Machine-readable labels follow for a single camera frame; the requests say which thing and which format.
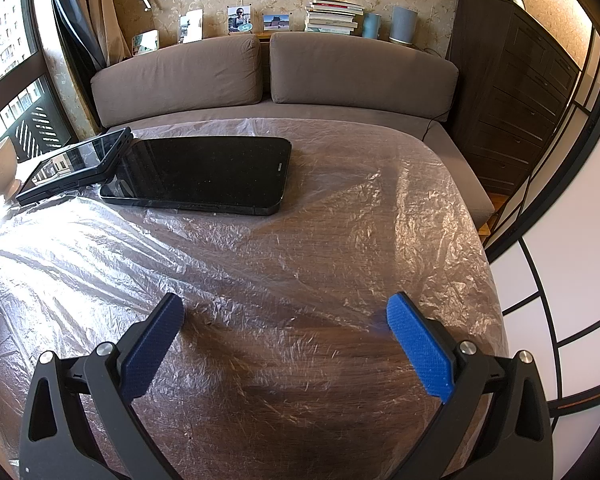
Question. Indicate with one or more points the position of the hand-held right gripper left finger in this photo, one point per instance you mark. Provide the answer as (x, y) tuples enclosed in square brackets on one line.
[(150, 350)]

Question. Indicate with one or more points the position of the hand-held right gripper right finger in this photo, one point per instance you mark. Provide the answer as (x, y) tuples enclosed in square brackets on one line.
[(420, 350)]

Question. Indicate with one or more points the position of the tablet in dark case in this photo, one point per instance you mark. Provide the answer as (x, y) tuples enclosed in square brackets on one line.
[(75, 157)]

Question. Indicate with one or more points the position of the clear plastic table cover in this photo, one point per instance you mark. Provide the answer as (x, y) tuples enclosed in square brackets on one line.
[(305, 240)]

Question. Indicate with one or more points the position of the grey-brown sofa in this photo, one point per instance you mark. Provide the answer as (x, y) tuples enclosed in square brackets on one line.
[(455, 170)]

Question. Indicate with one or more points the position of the black glossy tablet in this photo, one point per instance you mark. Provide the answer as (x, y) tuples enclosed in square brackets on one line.
[(205, 175)]

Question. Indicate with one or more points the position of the white panelled sliding door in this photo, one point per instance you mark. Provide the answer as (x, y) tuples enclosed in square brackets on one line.
[(570, 240)]

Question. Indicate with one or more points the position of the dark curtain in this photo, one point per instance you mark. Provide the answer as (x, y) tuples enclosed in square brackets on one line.
[(75, 45)]

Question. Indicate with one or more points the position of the grey-brown sofa back cushion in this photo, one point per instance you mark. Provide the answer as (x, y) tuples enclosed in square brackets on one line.
[(180, 80), (360, 72)]

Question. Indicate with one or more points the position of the beige curtain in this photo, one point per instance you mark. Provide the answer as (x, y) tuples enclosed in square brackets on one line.
[(95, 10)]

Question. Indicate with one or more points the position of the dark wooden dresser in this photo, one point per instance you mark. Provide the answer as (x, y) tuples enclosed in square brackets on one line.
[(510, 90)]

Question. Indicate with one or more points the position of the white standing photo card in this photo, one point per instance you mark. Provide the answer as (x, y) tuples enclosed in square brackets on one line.
[(191, 26)]

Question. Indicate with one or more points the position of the large grey-blue cylinder speaker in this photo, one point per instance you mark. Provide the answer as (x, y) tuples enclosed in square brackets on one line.
[(403, 25)]

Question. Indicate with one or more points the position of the small light blue cylinder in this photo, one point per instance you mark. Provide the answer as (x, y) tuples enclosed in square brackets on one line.
[(372, 26)]

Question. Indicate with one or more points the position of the photo of a person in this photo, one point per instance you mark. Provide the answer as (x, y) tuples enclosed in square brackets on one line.
[(240, 20)]

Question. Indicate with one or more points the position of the stack of books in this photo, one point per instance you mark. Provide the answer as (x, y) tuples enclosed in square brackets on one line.
[(332, 17)]

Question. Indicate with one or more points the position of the photo of a building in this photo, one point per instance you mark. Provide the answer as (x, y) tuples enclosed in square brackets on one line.
[(276, 22)]

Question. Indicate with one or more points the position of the window with dark frame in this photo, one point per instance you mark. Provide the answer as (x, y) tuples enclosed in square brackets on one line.
[(10, 60)]

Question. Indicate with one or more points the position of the silver wall fixture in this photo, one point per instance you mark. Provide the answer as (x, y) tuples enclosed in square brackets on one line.
[(145, 0)]

